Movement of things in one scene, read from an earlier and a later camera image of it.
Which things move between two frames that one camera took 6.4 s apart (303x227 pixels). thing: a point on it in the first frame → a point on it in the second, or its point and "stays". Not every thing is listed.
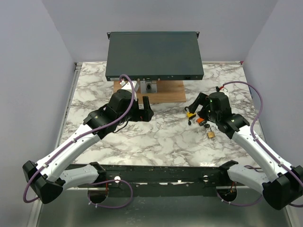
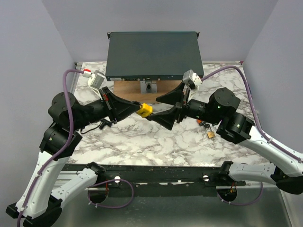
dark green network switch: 153,56 stays
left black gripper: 144,115 → 117,108
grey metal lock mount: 148,86 stays
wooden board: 167,91 stays
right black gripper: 201,99 → 176,96
